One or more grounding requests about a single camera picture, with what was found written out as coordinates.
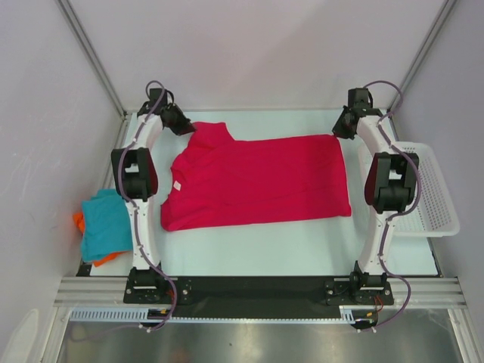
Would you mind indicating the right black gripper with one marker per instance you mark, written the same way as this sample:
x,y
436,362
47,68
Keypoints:
x,y
338,129

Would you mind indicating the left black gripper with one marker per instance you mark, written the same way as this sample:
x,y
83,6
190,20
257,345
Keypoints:
x,y
185,126

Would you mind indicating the red t shirt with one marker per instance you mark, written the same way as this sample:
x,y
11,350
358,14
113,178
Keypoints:
x,y
218,180

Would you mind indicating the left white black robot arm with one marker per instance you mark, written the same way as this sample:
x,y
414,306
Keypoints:
x,y
137,183

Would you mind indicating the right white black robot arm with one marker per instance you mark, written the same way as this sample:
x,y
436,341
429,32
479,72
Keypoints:
x,y
392,190

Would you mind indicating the white plastic basket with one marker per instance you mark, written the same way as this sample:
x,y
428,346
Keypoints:
x,y
435,215

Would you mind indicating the teal folded t shirt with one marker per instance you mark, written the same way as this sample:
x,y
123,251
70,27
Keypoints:
x,y
107,226

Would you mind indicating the orange folded t shirt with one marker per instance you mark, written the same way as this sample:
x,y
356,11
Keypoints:
x,y
78,219

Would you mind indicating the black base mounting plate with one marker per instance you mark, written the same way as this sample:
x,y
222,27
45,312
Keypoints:
x,y
286,297

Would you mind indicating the white slotted cable duct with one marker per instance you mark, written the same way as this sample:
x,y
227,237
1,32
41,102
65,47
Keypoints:
x,y
153,316

